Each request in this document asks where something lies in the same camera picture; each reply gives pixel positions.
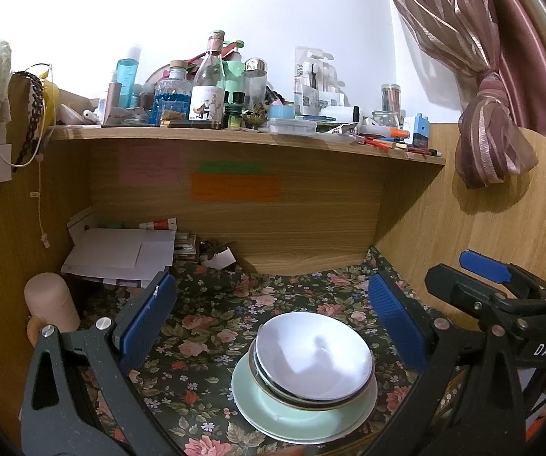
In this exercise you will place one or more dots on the white bowl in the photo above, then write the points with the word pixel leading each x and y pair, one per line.
pixel 315 356

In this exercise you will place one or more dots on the clear bottle with cartoon label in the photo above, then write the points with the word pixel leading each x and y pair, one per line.
pixel 206 104

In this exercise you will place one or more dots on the small dark green bottle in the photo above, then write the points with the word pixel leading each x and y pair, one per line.
pixel 235 116

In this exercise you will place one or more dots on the blue and white box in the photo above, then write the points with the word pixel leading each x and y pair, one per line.
pixel 421 130

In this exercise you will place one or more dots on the white charger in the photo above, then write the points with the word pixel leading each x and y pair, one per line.
pixel 1 164

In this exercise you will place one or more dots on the glitter jar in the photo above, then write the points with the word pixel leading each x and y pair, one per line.
pixel 390 99

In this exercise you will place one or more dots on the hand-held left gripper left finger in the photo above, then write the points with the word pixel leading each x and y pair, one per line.
pixel 147 318

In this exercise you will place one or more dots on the frosted bottle with silver cap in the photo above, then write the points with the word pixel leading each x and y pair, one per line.
pixel 254 88

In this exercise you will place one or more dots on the beige cylinder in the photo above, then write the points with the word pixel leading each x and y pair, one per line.
pixel 52 301

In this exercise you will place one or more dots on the tall blue toner bottle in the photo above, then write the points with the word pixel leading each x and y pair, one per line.
pixel 126 73

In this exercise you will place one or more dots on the light green plate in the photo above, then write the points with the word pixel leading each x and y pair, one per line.
pixel 273 422

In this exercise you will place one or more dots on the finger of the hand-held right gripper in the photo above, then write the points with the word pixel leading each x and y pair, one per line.
pixel 484 266
pixel 453 289

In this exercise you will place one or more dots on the stack of small boxes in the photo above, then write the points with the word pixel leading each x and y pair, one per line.
pixel 187 247

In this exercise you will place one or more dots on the square glass bottle blue liquid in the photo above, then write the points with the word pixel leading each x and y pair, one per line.
pixel 170 102

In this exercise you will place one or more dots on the clear plastic box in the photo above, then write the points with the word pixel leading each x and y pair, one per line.
pixel 292 127

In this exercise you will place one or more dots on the orange and white marker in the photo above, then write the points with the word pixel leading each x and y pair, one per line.
pixel 396 131

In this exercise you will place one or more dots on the pale green bottle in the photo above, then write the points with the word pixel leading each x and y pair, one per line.
pixel 235 71

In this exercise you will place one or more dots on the green sticky note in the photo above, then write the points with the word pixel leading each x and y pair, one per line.
pixel 230 167

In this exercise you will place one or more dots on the light green bowl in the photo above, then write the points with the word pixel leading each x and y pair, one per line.
pixel 282 396

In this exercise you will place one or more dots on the wooden shelf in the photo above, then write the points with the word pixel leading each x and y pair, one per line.
pixel 254 145

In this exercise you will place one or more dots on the red and white tube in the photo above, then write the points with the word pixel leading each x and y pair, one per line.
pixel 159 224

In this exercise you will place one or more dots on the orange sticky note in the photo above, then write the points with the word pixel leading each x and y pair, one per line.
pixel 235 187

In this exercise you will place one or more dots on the floral tablecloth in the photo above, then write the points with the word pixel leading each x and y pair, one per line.
pixel 216 323

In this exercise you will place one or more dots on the dark braided headband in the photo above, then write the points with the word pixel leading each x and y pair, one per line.
pixel 35 104

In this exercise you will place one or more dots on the light blue jar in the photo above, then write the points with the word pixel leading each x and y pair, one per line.
pixel 282 111

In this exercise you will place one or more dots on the person's right forearm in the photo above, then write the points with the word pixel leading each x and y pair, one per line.
pixel 536 430

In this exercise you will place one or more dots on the pink striped curtain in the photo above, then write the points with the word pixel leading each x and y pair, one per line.
pixel 486 142

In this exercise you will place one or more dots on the brown cosmetic tube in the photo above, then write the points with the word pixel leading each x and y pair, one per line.
pixel 112 99

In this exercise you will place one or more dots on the yellow headband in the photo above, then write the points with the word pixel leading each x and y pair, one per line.
pixel 50 95

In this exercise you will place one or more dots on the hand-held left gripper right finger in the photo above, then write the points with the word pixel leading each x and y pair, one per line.
pixel 396 323

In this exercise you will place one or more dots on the clear glass jar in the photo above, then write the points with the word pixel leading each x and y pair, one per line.
pixel 386 119

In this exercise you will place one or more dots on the clear organizer with packets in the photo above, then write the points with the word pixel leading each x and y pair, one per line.
pixel 311 95

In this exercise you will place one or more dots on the small open white box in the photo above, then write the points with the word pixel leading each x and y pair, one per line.
pixel 223 260

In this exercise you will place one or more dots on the pink sticky note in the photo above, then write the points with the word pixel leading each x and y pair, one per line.
pixel 149 166

